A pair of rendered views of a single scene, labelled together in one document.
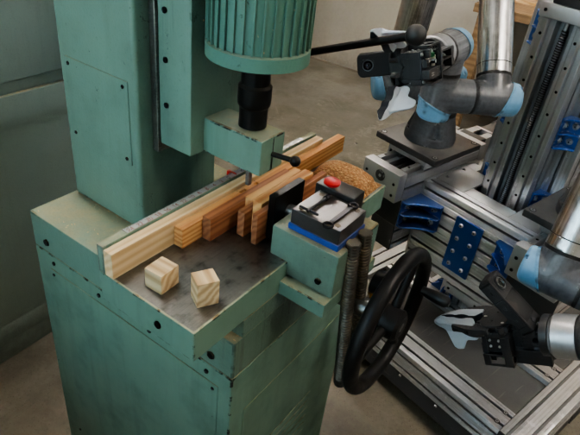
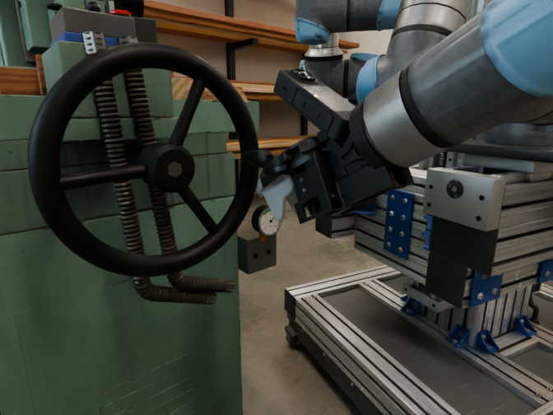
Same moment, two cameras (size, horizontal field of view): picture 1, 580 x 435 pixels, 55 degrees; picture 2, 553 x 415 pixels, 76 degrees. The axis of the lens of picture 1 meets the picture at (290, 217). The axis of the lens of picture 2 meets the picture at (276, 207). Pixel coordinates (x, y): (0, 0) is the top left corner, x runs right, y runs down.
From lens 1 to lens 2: 0.86 m
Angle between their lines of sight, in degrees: 25
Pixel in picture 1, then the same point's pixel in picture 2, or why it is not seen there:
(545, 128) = not seen: hidden behind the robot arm
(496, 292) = (289, 79)
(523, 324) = (330, 117)
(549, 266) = (391, 57)
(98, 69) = not seen: outside the picture
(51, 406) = not seen: hidden behind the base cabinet
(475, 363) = (440, 374)
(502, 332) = (307, 148)
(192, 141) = (32, 28)
